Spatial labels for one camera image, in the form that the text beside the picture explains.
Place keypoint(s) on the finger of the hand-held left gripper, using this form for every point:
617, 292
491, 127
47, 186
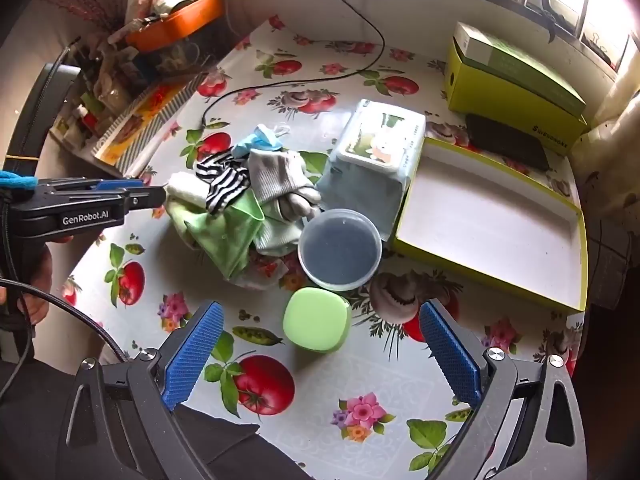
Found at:
145, 196

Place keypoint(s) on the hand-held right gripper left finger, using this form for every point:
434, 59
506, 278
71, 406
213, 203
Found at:
192, 355

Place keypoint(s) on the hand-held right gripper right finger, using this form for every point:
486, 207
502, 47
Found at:
450, 355

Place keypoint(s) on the green rabbit towel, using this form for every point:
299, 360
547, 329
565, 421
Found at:
176, 212

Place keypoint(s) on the white towel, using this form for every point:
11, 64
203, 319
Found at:
187, 187

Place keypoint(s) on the black white striped sock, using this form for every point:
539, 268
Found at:
225, 185

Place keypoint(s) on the bright green cloth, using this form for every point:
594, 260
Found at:
225, 240

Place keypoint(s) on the blue face mask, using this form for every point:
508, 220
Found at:
260, 142

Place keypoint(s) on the grey socks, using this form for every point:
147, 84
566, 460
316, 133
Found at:
275, 175

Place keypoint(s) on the pale cloth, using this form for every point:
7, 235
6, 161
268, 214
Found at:
275, 237

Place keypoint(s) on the yellow-green box lid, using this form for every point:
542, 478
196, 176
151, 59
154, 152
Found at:
490, 220

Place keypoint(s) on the person's left hand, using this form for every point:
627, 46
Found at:
37, 285

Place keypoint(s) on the printed cardboard box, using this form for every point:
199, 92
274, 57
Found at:
145, 110

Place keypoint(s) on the green square container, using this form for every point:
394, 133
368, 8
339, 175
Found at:
315, 317

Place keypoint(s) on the floral tablecloth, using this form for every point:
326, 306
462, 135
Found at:
320, 410

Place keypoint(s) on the orange basin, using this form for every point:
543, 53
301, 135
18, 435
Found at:
190, 17

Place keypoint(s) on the black phone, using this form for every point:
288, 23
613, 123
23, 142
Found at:
505, 140

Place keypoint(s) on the wet wipes pack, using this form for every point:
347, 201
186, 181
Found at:
375, 135

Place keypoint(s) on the yellow-green shoe box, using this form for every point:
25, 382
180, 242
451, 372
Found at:
480, 90

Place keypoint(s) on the green white carton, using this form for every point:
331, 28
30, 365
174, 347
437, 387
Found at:
520, 70

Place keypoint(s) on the black window latch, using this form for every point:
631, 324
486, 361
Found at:
547, 10

